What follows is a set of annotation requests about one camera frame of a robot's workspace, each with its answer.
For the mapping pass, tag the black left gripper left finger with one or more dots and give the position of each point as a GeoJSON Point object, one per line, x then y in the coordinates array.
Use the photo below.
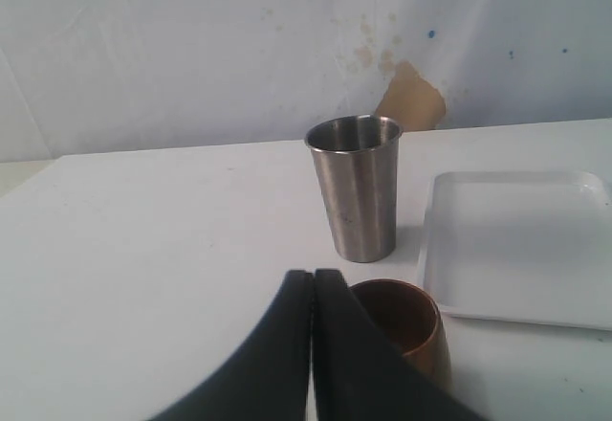
{"type": "Point", "coordinates": [267, 376]}

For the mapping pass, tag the white rectangular tray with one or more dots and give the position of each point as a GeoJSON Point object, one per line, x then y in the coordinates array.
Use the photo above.
{"type": "Point", "coordinates": [519, 246]}

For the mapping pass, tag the brown wooden bowl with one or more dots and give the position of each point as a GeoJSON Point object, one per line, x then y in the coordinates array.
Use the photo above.
{"type": "Point", "coordinates": [411, 320]}

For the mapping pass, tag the stainless steel cup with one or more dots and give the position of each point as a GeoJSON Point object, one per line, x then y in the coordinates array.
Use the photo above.
{"type": "Point", "coordinates": [356, 162]}

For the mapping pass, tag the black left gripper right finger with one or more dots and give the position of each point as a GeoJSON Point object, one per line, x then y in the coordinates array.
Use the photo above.
{"type": "Point", "coordinates": [359, 374]}

